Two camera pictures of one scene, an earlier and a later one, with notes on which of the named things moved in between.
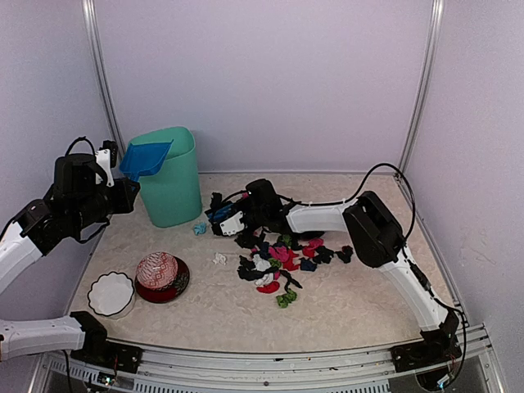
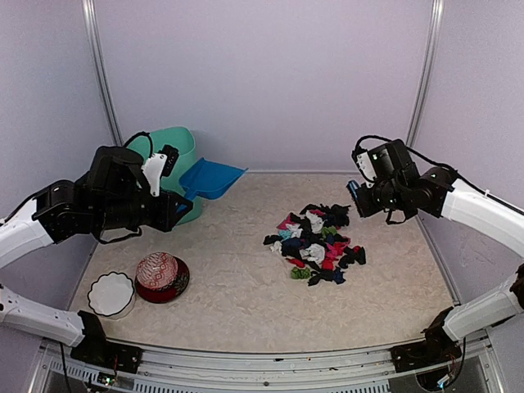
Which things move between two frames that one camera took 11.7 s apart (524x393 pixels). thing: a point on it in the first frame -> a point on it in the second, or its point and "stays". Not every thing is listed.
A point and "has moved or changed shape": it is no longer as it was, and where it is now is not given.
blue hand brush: x=218 y=213 -> x=353 y=187
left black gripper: x=125 y=201 -> x=166 y=219
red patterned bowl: x=156 y=270 stays
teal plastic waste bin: x=172 y=191 stays
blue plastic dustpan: x=142 y=159 has moved or changed shape
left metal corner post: x=104 y=85 stays
